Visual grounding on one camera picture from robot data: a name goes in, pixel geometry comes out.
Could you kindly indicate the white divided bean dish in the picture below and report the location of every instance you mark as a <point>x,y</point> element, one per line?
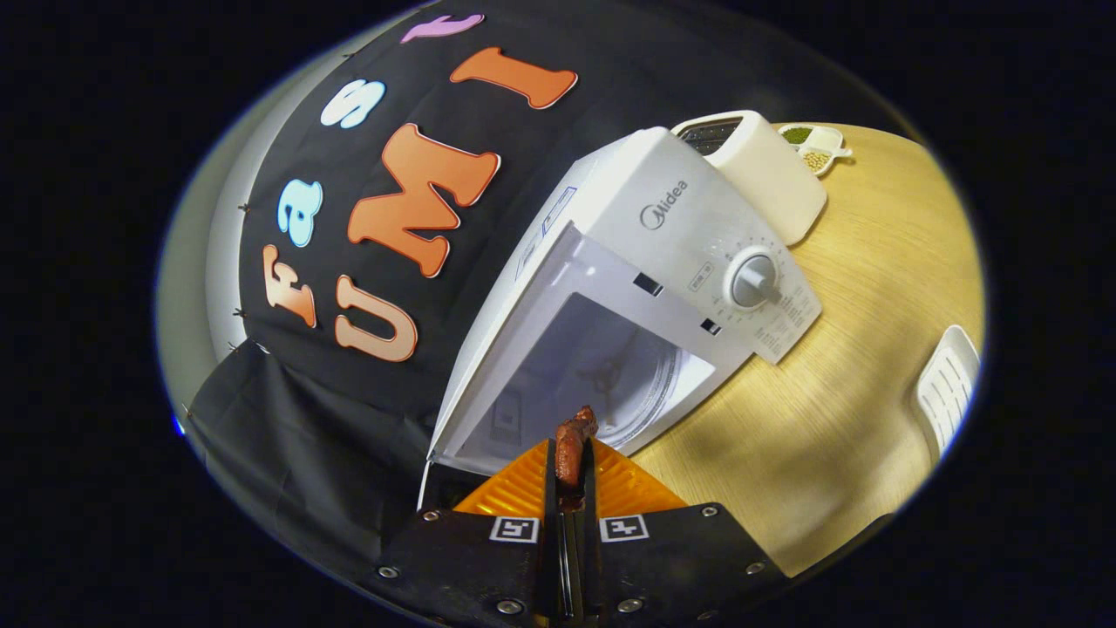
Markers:
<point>815,150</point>

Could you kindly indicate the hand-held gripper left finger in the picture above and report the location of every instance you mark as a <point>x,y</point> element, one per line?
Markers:
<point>550,497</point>

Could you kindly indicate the white rectangular dish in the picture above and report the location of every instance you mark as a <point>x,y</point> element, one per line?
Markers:
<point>946,388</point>

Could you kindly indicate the cream toaster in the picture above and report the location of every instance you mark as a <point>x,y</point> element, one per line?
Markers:
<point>767,174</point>

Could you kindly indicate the reddish brown meat piece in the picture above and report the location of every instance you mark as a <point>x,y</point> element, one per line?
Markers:
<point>571,449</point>

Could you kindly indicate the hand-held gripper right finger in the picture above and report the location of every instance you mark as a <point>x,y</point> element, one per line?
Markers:
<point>590,501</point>

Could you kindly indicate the white microwave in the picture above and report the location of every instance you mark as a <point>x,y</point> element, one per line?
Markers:
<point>628,218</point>

